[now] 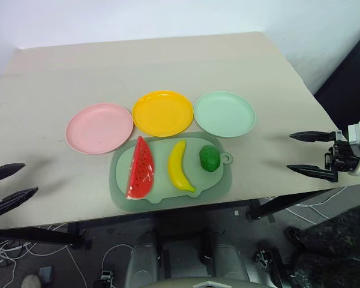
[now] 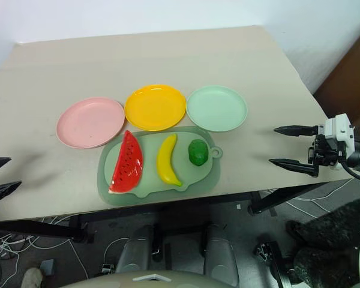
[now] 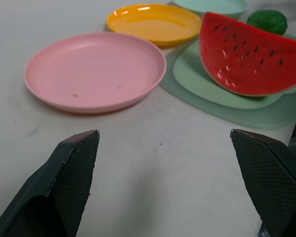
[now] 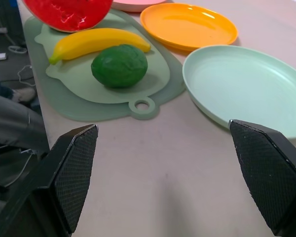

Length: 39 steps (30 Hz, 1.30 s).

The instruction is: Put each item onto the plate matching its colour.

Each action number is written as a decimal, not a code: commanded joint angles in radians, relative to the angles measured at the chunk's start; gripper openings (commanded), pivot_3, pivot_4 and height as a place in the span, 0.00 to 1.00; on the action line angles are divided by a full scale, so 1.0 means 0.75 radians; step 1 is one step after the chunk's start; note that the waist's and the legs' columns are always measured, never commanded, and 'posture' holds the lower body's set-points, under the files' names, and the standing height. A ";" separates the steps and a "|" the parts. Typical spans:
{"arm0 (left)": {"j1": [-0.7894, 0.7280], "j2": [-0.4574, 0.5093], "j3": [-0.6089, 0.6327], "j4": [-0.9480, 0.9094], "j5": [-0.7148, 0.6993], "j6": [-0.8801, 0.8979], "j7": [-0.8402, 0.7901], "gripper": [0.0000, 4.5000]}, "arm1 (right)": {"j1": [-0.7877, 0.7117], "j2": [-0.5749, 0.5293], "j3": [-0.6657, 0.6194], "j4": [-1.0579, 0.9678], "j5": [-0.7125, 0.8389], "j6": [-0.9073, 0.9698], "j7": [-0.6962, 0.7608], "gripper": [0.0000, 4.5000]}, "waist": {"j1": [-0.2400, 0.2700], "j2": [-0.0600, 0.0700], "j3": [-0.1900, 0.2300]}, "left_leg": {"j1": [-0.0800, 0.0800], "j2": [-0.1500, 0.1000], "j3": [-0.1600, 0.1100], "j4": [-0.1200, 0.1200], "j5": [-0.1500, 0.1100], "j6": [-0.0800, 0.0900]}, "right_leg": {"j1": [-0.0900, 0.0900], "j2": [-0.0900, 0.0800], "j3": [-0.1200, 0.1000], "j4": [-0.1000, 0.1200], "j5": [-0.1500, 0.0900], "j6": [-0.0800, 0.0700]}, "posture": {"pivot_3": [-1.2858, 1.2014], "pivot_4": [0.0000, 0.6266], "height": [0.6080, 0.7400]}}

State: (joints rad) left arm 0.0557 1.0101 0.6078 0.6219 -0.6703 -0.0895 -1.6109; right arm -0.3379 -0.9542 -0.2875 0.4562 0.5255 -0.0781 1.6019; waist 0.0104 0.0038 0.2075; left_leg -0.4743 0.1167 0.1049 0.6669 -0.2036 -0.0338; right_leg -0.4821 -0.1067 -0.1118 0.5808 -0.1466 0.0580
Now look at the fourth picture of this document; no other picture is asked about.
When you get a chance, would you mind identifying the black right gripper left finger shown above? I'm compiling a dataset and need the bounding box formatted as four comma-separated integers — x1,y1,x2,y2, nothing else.
0,124,99,237

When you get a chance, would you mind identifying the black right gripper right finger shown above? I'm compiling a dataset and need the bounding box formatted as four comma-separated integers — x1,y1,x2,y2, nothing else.
228,119,296,237

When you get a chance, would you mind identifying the light green plate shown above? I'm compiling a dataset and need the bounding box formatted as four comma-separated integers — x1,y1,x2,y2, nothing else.
182,45,296,139

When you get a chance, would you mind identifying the orange plate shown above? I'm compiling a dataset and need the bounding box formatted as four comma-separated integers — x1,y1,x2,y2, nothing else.
140,2,239,52

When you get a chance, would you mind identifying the pink plate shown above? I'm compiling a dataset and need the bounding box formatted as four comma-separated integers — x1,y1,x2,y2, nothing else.
111,0,169,13

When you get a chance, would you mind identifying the beige shoe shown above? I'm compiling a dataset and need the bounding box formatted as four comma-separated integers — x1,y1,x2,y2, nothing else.
13,87,37,102

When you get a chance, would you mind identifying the light green cutting board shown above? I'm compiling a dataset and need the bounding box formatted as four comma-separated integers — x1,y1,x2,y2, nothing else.
34,12,171,120

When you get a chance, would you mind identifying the green avocado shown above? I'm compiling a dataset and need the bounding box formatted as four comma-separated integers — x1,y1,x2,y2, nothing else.
90,44,148,89

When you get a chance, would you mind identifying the yellow banana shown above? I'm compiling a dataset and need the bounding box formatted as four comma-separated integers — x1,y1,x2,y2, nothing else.
48,28,151,66

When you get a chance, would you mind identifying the red watermelon slice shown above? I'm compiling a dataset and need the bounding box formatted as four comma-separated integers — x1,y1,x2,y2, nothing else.
22,0,113,34

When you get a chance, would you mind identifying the white cable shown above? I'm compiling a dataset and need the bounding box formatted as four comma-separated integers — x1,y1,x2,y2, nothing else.
7,45,37,87

